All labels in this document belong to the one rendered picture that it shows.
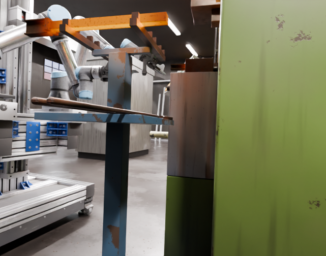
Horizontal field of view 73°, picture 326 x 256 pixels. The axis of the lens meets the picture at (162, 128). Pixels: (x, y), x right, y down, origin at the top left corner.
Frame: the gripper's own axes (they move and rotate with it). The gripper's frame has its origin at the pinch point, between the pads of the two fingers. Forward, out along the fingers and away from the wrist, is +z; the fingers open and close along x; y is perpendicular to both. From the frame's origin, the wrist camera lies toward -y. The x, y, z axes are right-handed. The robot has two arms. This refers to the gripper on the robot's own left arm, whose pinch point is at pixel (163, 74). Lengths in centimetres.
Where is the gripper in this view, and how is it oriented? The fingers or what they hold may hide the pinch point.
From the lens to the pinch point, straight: 164.8
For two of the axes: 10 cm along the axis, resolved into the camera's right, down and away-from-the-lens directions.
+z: 8.3, 5.3, 1.8
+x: -2.1, -0.2, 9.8
